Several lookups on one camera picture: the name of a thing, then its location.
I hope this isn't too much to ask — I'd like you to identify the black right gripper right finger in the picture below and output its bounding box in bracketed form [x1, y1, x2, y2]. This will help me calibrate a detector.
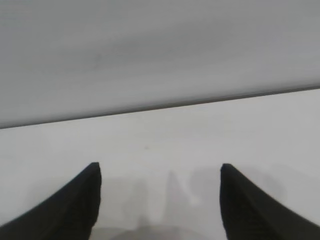
[219, 163, 320, 240]

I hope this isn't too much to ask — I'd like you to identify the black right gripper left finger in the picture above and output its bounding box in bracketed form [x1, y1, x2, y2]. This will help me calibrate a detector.
[0, 162, 102, 240]

